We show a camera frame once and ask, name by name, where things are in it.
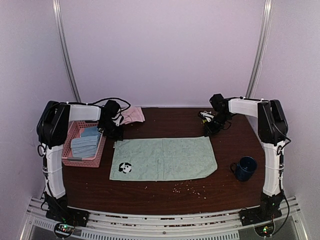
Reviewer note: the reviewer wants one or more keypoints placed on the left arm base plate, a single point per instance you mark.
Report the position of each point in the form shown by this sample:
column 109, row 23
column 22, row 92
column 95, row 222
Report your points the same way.
column 74, row 217

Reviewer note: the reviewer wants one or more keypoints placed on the aluminium frame post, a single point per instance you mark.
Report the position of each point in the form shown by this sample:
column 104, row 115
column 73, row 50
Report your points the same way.
column 64, row 48
column 261, row 47

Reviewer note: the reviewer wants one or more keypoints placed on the folded blue towel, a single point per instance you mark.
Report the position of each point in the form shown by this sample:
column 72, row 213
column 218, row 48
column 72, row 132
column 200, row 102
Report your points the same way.
column 84, row 147

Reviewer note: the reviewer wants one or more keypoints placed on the green towel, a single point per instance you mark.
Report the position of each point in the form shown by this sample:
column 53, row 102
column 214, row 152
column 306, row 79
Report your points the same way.
column 163, row 159

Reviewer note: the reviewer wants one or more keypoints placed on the right round circuit board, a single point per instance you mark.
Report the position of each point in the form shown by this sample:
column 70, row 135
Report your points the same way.
column 265, row 230

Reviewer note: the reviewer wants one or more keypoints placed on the pink plastic basket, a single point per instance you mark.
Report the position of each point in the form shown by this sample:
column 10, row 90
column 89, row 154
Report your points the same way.
column 74, row 131

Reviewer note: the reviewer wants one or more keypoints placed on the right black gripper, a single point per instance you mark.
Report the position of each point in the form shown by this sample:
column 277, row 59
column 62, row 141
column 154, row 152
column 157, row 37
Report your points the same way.
column 208, row 127

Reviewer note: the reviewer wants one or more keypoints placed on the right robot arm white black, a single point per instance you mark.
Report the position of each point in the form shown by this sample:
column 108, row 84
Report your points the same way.
column 272, row 132

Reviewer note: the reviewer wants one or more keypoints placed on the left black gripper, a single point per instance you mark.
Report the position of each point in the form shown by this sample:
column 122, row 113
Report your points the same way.
column 118, row 136

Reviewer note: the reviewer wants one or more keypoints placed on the dark blue mug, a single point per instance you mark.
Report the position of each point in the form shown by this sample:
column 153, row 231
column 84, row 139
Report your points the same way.
column 244, row 169

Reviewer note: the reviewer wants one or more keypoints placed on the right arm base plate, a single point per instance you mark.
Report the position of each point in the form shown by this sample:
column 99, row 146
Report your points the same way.
column 252, row 216

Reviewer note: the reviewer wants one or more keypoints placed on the round circuit board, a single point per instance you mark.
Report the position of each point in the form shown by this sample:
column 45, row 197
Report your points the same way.
column 265, row 230
column 63, row 230

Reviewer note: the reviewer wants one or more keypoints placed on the right aluminium frame post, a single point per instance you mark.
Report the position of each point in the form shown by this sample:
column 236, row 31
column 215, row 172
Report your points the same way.
column 261, row 47

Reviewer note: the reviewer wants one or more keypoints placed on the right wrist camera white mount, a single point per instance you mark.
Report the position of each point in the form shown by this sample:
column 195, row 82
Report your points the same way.
column 206, row 116

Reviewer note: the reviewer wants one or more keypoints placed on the pink towel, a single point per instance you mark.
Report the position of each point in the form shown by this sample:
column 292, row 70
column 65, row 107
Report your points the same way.
column 132, row 114

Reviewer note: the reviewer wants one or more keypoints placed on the left aluminium frame post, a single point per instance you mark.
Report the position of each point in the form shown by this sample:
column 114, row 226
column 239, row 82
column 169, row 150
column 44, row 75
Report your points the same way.
column 64, row 48

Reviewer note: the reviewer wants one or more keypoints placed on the blue cartoon towel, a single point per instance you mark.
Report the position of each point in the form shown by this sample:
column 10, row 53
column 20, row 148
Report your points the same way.
column 90, row 131

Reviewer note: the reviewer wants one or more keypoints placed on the front aluminium rail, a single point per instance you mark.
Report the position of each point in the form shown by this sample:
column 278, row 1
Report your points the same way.
column 221, row 225

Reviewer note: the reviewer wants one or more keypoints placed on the left round circuit board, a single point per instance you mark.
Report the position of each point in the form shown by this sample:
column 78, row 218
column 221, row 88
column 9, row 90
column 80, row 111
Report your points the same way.
column 63, row 230

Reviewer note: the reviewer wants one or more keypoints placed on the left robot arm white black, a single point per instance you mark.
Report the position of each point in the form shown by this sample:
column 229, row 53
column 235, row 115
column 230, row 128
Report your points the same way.
column 52, row 131

